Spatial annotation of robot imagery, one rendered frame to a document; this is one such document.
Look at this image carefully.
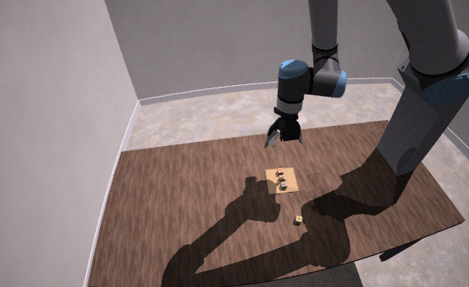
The peach mat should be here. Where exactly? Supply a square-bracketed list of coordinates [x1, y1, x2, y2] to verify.
[265, 168, 299, 194]

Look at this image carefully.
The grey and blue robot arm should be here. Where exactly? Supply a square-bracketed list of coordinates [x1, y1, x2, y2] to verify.
[274, 0, 469, 117]

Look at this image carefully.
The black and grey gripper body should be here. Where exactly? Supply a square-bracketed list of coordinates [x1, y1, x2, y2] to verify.
[276, 111, 300, 142]

